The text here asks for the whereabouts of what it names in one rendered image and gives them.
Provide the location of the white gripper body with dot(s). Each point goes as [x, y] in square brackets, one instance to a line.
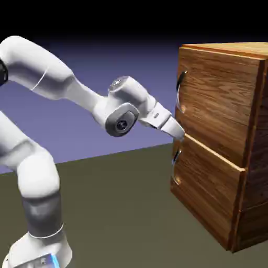
[173, 127]

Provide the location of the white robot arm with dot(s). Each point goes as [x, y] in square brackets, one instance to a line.
[48, 75]

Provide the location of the large wooden cabinet door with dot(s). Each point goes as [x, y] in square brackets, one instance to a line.
[215, 104]

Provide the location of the small wooden cabinet door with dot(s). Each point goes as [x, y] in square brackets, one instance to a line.
[207, 188]

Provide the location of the wooden cabinet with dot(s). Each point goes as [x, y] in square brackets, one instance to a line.
[254, 146]

